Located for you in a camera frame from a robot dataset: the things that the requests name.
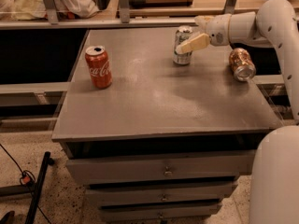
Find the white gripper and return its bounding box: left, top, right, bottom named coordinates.
left=176, top=14, right=231, bottom=54

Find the silver green 7up can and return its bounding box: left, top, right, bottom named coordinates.
left=172, top=25, right=194, bottom=66

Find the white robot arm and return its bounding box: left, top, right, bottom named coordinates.
left=176, top=0, right=299, bottom=224

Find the orange patterned can lying down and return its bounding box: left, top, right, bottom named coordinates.
left=229, top=48, right=256, bottom=82

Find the red coca-cola can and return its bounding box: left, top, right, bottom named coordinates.
left=85, top=46, right=112, bottom=89

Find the grey drawer cabinet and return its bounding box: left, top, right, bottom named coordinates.
left=52, top=28, right=280, bottom=216

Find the top grey drawer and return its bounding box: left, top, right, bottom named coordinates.
left=66, top=150, right=255, bottom=185

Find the grey drawer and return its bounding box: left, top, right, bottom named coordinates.
left=66, top=150, right=255, bottom=185
left=86, top=181, right=237, bottom=206
left=99, top=202, right=221, bottom=222

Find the middle grey drawer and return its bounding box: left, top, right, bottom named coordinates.
left=86, top=181, right=237, bottom=206

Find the white cloth bundle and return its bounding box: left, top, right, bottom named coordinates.
left=0, top=0, right=99, bottom=21

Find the bottom grey drawer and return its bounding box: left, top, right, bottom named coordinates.
left=99, top=202, right=221, bottom=222

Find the black metal stand leg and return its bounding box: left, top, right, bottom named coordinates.
left=0, top=151, right=54, bottom=224

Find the grey metal bracket middle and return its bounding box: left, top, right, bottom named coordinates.
left=119, top=0, right=130, bottom=23

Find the grey metal bracket left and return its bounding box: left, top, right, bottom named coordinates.
left=43, top=0, right=59, bottom=25

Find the black cable with orange clip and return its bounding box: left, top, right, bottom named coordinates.
left=0, top=143, right=54, bottom=224

